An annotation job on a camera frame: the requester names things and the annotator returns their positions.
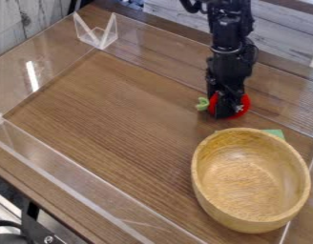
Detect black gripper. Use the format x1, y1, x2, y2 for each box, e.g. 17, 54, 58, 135
205, 38, 259, 119

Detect black cable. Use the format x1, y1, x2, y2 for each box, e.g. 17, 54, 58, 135
0, 219, 24, 239

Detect red plush strawberry toy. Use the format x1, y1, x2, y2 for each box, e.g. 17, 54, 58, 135
196, 93, 251, 119

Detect clear acrylic tray wall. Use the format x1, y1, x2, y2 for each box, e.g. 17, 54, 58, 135
0, 109, 208, 244

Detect clear acrylic corner bracket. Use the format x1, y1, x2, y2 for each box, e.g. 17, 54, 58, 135
72, 13, 118, 51

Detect wooden bowl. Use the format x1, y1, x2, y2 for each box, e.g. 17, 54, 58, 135
192, 128, 311, 234

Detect green sticky note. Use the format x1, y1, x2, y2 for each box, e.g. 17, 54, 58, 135
263, 130, 285, 140

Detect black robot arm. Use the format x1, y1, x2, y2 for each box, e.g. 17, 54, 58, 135
180, 0, 259, 119

